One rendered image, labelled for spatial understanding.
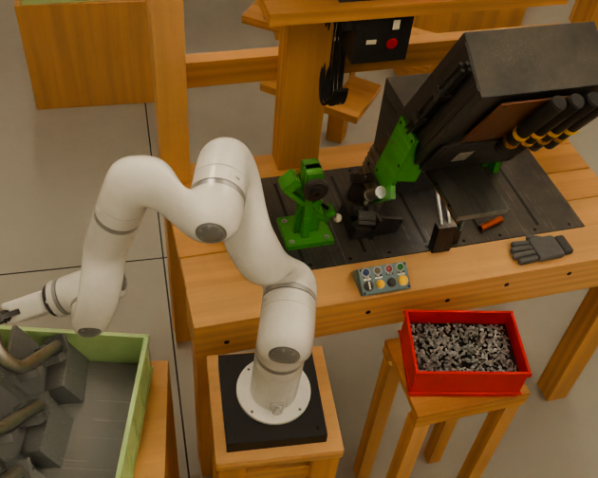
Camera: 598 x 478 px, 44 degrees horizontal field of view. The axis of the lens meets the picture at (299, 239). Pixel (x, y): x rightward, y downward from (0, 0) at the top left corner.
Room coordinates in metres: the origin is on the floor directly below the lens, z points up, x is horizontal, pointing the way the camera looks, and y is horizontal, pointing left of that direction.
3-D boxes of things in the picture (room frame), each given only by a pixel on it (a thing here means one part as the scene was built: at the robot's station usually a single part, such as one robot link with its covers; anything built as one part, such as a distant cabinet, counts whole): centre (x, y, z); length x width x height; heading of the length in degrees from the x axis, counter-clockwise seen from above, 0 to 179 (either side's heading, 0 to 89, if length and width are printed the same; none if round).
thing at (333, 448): (1.02, 0.02, 0.83); 0.32 x 0.32 x 0.04; 13
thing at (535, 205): (1.77, -0.33, 0.89); 1.10 x 0.42 x 0.02; 110
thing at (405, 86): (1.94, -0.39, 1.07); 0.30 x 0.18 x 0.34; 110
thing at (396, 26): (1.93, -0.16, 1.42); 0.17 x 0.12 x 0.15; 110
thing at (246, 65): (2.12, -0.21, 1.23); 1.30 x 0.05 x 0.09; 110
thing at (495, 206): (1.71, -0.44, 1.11); 0.39 x 0.16 x 0.03; 20
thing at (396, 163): (1.69, -0.28, 1.17); 0.13 x 0.12 x 0.20; 110
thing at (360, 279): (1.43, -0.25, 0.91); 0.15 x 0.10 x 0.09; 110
